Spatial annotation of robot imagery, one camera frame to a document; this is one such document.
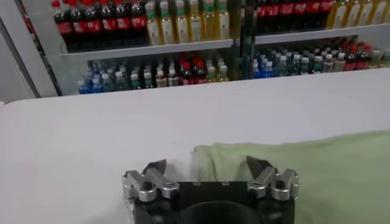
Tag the white-cap bottle green label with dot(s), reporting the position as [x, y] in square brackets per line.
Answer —
[134, 81]
[317, 64]
[148, 79]
[305, 65]

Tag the white-cap bottle beige label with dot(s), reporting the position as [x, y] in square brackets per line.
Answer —
[173, 78]
[161, 79]
[328, 63]
[339, 62]

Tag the white beverage display shelf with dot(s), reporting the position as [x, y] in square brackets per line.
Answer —
[146, 49]
[320, 33]

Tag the small clear green bottle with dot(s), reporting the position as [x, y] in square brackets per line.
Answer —
[120, 81]
[294, 65]
[106, 82]
[281, 67]

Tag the small blue water bottle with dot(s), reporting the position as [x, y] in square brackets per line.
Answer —
[83, 86]
[97, 85]
[256, 70]
[268, 69]

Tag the small red-cap cola bottle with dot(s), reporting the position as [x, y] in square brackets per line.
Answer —
[352, 59]
[363, 58]
[200, 73]
[186, 74]

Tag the black vertical shelf post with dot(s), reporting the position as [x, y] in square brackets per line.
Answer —
[247, 45]

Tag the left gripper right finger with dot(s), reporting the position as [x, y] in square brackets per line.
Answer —
[274, 184]

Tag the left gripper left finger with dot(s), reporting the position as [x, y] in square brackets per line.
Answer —
[146, 185]

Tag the light green t-shirt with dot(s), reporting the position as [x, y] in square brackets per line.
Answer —
[320, 176]

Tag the yellow juice bottle green cap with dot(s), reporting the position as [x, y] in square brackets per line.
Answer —
[365, 12]
[153, 30]
[223, 24]
[209, 25]
[387, 10]
[195, 26]
[182, 28]
[352, 13]
[167, 29]
[378, 11]
[338, 15]

